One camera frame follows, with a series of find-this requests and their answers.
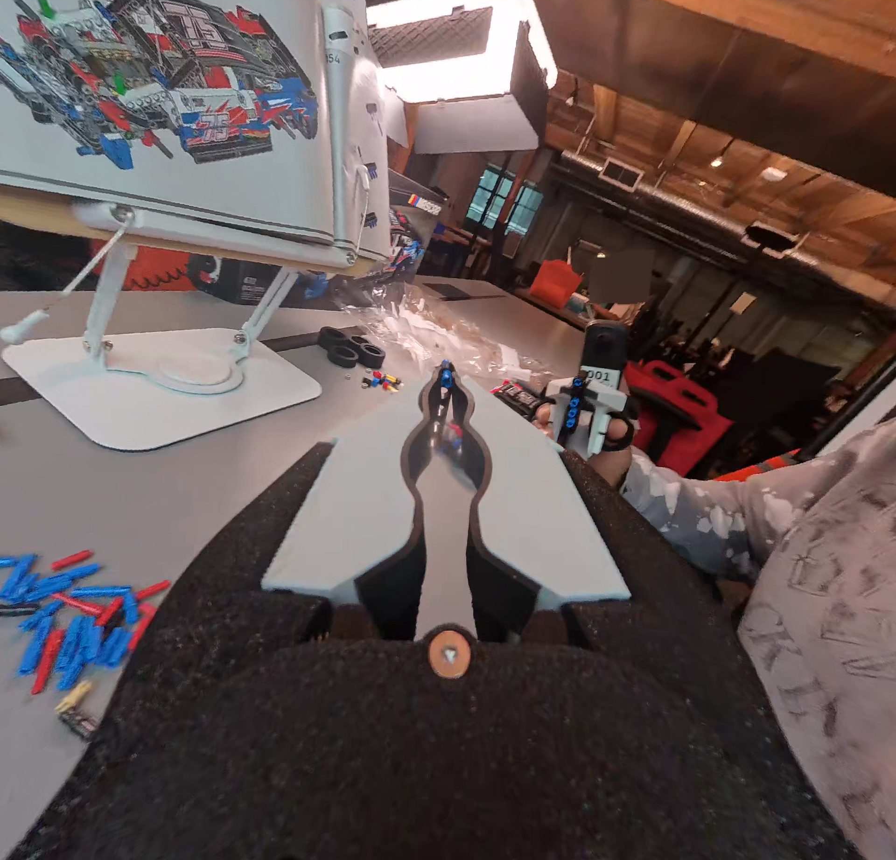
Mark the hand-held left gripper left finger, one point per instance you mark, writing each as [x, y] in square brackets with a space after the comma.
[343, 517]

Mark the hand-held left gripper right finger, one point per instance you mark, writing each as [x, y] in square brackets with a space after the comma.
[553, 517]

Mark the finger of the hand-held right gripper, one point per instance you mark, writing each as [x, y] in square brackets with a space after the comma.
[558, 391]
[598, 405]

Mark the black beam with blue pins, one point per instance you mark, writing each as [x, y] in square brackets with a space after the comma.
[575, 412]

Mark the brick toy car chassis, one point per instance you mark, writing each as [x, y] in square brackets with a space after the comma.
[521, 394]

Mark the small black connector blue pin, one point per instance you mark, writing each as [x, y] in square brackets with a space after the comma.
[445, 373]

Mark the person's right forearm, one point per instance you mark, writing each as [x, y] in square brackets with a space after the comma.
[700, 517]

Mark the grey desk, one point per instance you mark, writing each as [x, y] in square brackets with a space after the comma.
[210, 503]

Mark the person's right hand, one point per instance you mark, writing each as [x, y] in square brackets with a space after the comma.
[616, 464]

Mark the red plastic barricade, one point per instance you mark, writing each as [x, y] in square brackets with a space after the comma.
[672, 405]

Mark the orange plastic bin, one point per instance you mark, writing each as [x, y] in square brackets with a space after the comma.
[556, 282]

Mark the crumpled clear plastic bags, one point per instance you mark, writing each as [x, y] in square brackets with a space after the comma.
[448, 335]

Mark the pile of assorted small bricks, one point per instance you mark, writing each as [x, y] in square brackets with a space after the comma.
[381, 382]

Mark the white vent grille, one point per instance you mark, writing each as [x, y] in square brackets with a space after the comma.
[619, 172]

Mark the orange traffic cone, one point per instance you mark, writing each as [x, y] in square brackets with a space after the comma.
[763, 464]

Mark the paned window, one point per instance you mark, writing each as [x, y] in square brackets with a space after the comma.
[507, 198]

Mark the black ceiling-mounted device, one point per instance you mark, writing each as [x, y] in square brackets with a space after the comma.
[770, 235]

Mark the toy car set box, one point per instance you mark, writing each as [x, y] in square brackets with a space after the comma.
[245, 286]

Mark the pile of blue red pins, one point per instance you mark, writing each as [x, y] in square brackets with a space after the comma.
[70, 615]

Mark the person's bleached grey sweatshirt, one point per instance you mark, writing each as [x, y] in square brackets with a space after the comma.
[826, 650]

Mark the studio softbox light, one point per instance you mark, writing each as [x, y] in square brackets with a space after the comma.
[448, 76]

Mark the open instruction booklet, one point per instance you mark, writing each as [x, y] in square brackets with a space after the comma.
[210, 174]

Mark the metal ventilation duct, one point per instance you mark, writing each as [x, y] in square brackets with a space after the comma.
[700, 198]

